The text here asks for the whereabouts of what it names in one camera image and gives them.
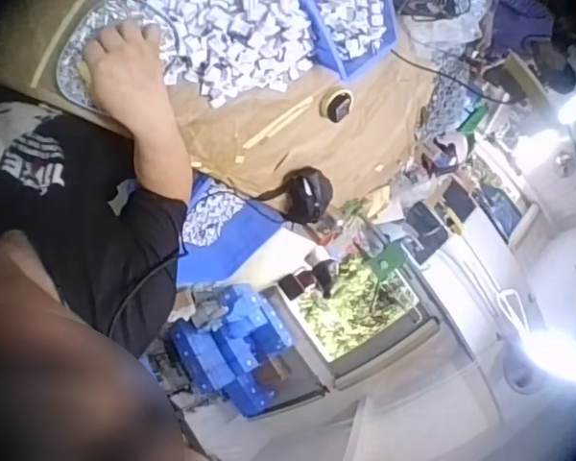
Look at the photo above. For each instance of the person's right hand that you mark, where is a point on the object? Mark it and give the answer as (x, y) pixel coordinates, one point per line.
(125, 72)

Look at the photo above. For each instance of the silver foil tray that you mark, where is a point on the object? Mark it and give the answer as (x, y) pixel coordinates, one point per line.
(72, 72)

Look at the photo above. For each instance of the pile of white packets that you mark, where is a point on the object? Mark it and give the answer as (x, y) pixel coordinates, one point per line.
(240, 43)

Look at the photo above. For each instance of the short wooden stick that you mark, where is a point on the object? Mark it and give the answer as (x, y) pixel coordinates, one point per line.
(257, 139)

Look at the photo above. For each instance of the blue crate of printed packets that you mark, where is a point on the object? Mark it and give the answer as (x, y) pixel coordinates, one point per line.
(216, 216)

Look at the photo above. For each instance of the long wooden stick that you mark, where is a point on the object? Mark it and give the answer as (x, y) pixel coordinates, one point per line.
(290, 115)

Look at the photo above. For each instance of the tape roll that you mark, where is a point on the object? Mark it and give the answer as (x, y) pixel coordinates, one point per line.
(336, 104)

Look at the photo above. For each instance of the blue bin of white packets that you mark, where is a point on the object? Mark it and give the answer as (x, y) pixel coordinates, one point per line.
(350, 33)

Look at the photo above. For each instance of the tan table cloth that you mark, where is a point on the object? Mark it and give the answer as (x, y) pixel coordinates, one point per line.
(345, 149)

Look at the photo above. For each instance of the stack of blue crates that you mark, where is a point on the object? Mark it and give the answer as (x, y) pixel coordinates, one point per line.
(230, 346)

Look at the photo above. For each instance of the grey crate of green pieces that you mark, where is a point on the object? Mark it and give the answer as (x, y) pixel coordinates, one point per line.
(360, 307)

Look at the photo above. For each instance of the black box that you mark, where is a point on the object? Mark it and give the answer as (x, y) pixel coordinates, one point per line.
(424, 225)

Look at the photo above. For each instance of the cluttered side shelf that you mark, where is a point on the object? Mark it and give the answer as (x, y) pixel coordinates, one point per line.
(489, 96)

